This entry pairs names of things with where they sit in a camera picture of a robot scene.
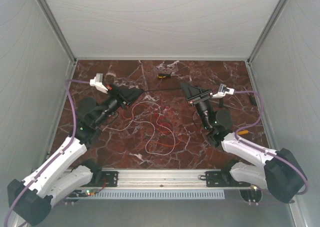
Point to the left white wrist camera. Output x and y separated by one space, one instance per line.
97 82

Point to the yellow black screwdriver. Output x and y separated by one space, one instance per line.
166 75

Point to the black screwdriver far right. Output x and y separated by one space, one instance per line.
252 100

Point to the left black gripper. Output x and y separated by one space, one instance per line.
130 95

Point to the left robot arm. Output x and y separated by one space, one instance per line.
33 197

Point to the slotted grey cable duct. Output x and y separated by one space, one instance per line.
161 194

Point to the black handle screwdriver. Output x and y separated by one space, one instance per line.
221 103

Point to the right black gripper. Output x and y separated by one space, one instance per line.
194 95

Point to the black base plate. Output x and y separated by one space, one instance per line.
106 179
214 179

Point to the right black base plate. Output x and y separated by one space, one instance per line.
214 179

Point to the aluminium front rail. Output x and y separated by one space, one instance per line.
138 178

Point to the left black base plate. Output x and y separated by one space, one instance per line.
106 179

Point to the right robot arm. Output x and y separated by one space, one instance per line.
277 171

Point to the orange handle tool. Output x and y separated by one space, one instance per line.
243 132

